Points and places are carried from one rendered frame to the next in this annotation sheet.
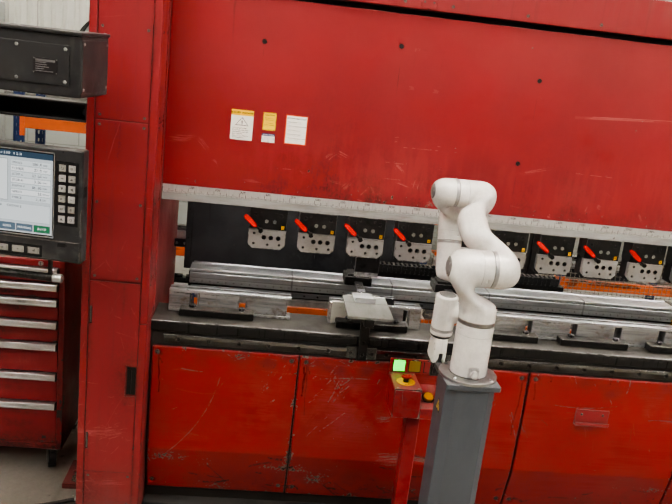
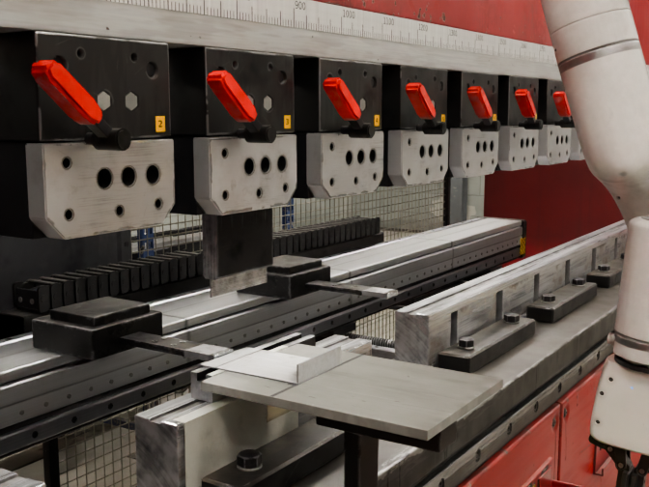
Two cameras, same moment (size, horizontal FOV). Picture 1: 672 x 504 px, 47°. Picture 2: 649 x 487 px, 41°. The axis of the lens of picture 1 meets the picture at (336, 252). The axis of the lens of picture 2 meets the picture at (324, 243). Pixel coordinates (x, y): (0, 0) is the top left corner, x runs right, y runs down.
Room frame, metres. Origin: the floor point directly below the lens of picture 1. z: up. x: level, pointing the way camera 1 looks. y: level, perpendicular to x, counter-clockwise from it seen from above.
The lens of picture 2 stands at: (2.41, 0.55, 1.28)
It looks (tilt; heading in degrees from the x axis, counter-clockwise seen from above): 9 degrees down; 309
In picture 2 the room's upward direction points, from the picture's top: straight up
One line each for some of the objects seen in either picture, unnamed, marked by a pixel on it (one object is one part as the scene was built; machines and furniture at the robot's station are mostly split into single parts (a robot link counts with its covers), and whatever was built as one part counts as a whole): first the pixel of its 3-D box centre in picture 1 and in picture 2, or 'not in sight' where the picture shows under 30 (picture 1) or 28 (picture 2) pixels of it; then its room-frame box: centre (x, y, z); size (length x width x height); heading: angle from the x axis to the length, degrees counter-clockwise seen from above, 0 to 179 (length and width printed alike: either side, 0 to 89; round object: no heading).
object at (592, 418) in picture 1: (592, 418); (608, 446); (3.04, -1.17, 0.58); 0.15 x 0.02 x 0.07; 96
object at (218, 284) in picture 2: (366, 266); (239, 247); (3.09, -0.13, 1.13); 0.10 x 0.02 x 0.10; 96
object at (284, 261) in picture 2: (449, 289); (322, 279); (3.28, -0.52, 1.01); 0.26 x 0.12 x 0.05; 6
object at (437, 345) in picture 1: (438, 345); (643, 398); (2.73, -0.43, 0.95); 0.10 x 0.07 x 0.11; 7
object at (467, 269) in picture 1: (472, 286); not in sight; (2.36, -0.44, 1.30); 0.19 x 0.12 x 0.24; 98
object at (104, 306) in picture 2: (358, 281); (141, 332); (3.24, -0.12, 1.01); 0.26 x 0.12 x 0.05; 6
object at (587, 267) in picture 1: (597, 256); (539, 122); (3.19, -1.10, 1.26); 0.15 x 0.09 x 0.17; 96
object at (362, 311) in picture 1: (367, 307); (352, 384); (2.94, -0.15, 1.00); 0.26 x 0.18 x 0.01; 6
